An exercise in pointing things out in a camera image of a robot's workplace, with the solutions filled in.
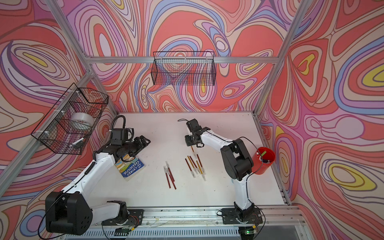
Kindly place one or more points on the blue treehouse paperback book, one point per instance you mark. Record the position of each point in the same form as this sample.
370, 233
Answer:
129, 166

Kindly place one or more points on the red knife centre right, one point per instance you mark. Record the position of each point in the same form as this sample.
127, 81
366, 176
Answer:
201, 163

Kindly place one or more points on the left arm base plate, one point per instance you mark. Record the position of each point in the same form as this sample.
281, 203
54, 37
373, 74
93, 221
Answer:
133, 218

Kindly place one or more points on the black wire basket wall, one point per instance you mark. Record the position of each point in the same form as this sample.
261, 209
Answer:
68, 126
184, 68

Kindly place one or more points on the red plastic cup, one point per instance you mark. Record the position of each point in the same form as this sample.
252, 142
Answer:
263, 159

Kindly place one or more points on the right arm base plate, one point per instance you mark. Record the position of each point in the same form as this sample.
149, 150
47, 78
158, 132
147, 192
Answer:
231, 216

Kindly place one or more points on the red carving knife right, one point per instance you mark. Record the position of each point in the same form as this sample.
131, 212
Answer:
172, 179

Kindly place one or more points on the black wire basket left wall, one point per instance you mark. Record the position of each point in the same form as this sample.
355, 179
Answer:
68, 126

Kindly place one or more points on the red carving knife middle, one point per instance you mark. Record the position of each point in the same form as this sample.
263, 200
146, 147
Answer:
168, 167

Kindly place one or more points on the small object in left basket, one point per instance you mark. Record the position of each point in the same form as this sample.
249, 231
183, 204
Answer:
78, 144

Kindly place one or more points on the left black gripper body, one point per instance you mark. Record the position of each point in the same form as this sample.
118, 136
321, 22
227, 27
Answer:
134, 147

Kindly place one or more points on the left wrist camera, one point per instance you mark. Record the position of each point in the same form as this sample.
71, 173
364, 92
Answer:
122, 134

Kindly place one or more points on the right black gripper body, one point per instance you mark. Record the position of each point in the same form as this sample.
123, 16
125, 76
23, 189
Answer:
190, 140

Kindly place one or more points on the grey duct tape roll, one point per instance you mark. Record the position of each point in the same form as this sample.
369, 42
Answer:
82, 121

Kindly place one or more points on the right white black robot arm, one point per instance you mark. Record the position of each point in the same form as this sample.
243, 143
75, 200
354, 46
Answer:
236, 159

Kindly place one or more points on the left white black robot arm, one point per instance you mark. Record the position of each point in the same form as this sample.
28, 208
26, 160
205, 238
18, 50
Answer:
69, 211

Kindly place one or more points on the yellow knife centre group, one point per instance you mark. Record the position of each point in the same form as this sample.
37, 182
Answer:
192, 164

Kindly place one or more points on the black wire basket back wall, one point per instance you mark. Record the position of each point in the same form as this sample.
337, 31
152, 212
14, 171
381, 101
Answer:
184, 68

